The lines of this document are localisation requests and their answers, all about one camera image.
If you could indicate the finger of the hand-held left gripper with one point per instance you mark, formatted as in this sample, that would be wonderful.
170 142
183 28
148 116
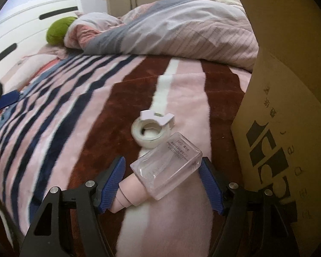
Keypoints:
6 99

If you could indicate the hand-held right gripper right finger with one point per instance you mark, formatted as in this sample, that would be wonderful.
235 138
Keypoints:
210 186

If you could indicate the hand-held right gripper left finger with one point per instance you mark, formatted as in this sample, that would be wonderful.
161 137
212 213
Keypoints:
113 184

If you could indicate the clear pink spray bottle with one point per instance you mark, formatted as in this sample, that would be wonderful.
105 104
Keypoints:
165 163

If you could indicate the brown cardboard box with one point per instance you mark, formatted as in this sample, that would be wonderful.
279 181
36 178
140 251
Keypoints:
289 85

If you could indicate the white tape dispenser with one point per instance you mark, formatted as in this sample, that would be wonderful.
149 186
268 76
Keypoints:
151 132

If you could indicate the striped plush blanket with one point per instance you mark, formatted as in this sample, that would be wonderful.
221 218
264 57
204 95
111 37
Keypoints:
96 112

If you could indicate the white bed headboard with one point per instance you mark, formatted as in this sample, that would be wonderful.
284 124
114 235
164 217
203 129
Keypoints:
26 26

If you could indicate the green round pillow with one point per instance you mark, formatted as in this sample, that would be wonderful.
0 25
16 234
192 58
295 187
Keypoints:
57 30

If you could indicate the pink grey patchwork duvet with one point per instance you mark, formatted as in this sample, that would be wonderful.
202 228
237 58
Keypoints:
171 29

